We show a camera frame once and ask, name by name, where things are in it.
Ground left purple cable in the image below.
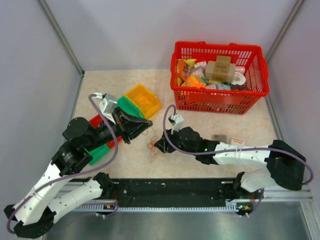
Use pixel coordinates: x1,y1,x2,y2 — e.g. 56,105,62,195
6,92,119,235

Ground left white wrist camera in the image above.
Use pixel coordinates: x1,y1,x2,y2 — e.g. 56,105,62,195
93,92,118,124

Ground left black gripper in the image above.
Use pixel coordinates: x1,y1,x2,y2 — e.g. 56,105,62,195
85,106,154,151

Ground white red label card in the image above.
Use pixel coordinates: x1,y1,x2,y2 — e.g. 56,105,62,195
230,137,246,146

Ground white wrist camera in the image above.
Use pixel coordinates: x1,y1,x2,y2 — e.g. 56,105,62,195
93,92,118,124
168,113,184,134

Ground grey slotted cable duct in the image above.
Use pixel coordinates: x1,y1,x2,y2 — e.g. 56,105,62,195
73,201,253,214

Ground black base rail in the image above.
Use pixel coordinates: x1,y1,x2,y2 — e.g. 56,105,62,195
96,178,252,207

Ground grey pink small packet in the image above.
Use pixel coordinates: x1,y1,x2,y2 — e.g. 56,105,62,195
211,134,228,143

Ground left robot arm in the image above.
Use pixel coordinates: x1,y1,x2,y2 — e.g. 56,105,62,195
4,107,153,239

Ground red plastic bin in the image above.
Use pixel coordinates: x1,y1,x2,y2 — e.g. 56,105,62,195
89,115,116,149

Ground upper green plastic bin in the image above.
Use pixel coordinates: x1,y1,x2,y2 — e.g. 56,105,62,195
116,95,145,119

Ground orange snack box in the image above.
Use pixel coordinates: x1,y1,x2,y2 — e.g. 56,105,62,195
181,75,207,88

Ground brown cardboard box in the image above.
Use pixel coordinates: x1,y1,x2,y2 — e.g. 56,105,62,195
205,55,236,82

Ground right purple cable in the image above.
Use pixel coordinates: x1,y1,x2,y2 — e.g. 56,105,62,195
162,104,315,185

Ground yellow plastic bin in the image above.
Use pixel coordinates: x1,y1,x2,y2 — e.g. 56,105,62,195
124,84,162,119

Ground red plastic shopping basket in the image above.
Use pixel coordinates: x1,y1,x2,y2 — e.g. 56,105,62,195
170,41,270,115

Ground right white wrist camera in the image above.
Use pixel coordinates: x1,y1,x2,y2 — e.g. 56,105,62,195
168,113,184,134

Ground yellow orange wires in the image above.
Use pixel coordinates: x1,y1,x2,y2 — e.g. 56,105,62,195
146,134,161,163

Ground white tape roll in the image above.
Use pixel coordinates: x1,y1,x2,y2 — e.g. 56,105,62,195
231,71,246,86

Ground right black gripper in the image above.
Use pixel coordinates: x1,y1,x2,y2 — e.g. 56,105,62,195
154,125,198,156

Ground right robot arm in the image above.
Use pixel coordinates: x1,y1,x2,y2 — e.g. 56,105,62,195
154,127,306,198

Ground lower green plastic bin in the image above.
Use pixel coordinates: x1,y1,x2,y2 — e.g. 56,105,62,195
86,144,110,166

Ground green plastic bin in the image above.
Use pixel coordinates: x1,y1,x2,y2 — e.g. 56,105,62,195
86,144,110,166
116,95,145,119

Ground purple cable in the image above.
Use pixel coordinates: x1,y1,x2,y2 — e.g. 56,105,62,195
162,104,315,185
6,92,119,235

